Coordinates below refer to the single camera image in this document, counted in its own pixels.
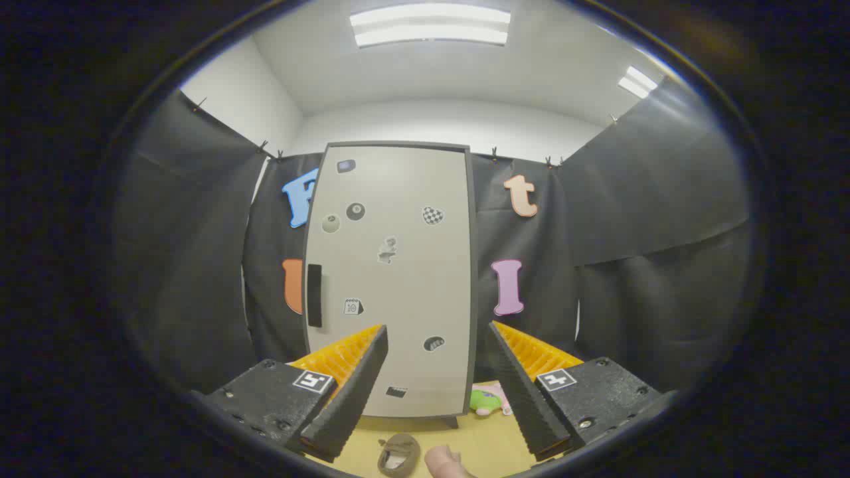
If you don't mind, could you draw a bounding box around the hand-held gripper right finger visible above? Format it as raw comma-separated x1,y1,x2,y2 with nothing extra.
488,321,678,463

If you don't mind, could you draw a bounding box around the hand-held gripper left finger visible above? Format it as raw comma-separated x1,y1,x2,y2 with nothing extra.
189,324,389,463

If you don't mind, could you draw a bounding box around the brown fluffy shoe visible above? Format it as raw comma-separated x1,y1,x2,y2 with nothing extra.
377,433,421,477

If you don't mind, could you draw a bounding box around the white shoe cabinet door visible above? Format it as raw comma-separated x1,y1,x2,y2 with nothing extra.
305,146,471,418

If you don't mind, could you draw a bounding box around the grey shoe cabinet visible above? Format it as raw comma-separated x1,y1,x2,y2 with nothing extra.
302,141,480,429

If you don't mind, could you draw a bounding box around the green and pink plush toy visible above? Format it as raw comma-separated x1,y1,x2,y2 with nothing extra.
469,383,513,417

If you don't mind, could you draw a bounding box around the black backdrop cloth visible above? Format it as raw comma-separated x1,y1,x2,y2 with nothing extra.
113,76,754,399

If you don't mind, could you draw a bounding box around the small ceiling light panel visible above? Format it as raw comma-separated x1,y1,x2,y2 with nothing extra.
618,65,659,99

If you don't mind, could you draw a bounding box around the large ceiling light panel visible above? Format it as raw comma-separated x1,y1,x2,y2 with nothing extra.
349,3,512,48

